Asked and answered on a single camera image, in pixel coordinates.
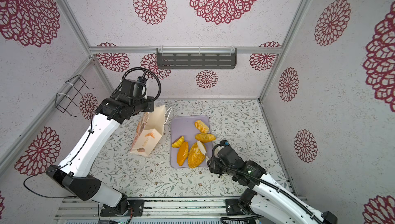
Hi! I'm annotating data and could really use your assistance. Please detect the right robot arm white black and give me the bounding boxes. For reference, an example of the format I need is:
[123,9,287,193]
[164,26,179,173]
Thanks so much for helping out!
[207,140,338,224]

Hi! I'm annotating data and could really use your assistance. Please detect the orange elongated bread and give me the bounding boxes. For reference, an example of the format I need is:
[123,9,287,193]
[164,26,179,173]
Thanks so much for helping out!
[177,141,189,166]

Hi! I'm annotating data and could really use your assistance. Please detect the lavender tray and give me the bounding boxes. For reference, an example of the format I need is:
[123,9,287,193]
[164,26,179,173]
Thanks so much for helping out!
[170,116,213,168]

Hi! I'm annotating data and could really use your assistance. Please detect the large sesame bread loaf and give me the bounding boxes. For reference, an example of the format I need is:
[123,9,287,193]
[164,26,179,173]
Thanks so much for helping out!
[188,141,206,168]

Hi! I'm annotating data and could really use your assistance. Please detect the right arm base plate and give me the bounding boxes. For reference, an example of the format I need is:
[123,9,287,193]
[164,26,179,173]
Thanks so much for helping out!
[225,189,257,216]

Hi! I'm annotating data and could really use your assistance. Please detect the printed paper bag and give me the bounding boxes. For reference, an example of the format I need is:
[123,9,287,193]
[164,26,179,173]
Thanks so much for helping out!
[130,105,172,157]

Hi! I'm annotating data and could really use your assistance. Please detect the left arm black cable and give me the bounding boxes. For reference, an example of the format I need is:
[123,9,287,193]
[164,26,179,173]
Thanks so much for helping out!
[23,115,93,199]

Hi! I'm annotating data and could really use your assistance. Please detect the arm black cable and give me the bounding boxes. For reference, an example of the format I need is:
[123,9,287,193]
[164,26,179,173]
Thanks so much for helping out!
[211,143,325,224]
[23,115,93,199]

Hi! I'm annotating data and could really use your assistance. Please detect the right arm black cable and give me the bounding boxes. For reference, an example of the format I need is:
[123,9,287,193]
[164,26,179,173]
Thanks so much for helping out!
[211,143,325,224]

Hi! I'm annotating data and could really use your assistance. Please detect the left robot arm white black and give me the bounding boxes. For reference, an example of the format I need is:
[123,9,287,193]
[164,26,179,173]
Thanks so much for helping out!
[46,77,154,213]

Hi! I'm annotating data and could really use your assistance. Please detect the small yellow croissant piece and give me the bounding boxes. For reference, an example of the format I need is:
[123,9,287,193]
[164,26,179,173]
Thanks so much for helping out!
[171,136,185,148]

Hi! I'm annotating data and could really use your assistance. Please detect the oval golden bread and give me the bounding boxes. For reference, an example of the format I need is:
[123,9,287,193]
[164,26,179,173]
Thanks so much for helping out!
[195,133,216,143]

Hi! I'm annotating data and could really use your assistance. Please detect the floral table mat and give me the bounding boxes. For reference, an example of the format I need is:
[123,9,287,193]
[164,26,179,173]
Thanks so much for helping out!
[91,100,291,197]

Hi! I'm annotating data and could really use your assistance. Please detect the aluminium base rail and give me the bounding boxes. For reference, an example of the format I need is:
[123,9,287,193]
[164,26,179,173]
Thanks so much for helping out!
[54,196,239,222]

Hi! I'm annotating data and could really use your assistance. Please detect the black wire wall rack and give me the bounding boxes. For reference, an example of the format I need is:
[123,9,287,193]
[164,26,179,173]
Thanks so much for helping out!
[54,74,94,118]

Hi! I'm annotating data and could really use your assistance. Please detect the metal tongs with white tips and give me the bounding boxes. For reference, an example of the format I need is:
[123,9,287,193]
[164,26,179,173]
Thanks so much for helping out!
[196,141,210,162]

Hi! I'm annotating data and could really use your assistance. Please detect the grey wall shelf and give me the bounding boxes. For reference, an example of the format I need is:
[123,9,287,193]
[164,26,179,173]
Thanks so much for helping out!
[156,48,237,70]

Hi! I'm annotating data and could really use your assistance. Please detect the flaky yellow pastry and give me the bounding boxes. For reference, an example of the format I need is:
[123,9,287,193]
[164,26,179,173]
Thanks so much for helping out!
[194,120,209,133]

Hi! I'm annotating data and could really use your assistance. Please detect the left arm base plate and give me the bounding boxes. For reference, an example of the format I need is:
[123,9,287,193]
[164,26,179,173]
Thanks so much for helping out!
[99,199,145,217]

